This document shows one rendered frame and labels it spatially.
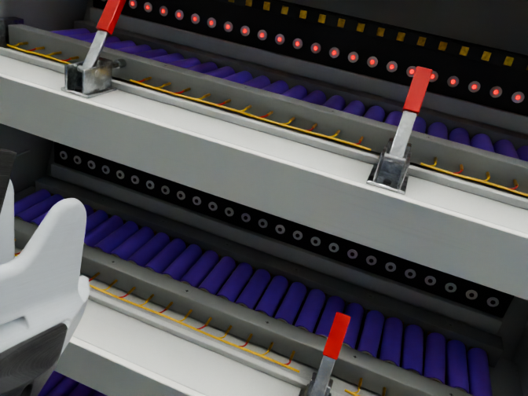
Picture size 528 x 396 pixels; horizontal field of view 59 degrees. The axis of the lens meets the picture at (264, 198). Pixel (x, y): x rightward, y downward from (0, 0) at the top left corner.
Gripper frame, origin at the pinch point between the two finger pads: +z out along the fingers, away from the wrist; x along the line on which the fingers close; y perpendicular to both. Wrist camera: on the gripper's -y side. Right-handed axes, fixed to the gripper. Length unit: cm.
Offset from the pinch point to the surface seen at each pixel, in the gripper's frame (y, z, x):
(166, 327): -8.1, 20.7, 2.1
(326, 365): -4.9, 18.2, -12.3
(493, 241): 8.2, 16.0, -20.1
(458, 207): 9.7, 16.9, -17.4
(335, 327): -1.9, 18.7, -12.0
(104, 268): -5.8, 22.5, 10.6
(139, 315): -8.0, 20.7, 4.9
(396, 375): -5.1, 22.8, -18.0
